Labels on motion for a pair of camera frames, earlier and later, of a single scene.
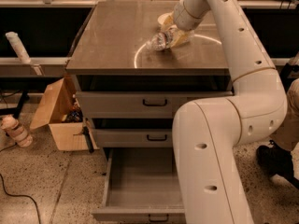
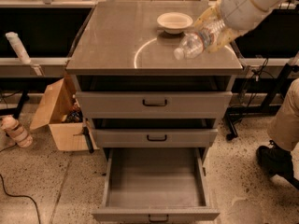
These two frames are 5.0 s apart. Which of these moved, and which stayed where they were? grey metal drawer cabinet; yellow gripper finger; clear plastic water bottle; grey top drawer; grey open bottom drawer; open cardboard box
Moved: clear plastic water bottle; yellow gripper finger
Stayed: grey open bottom drawer; grey top drawer; grey metal drawer cabinet; open cardboard box
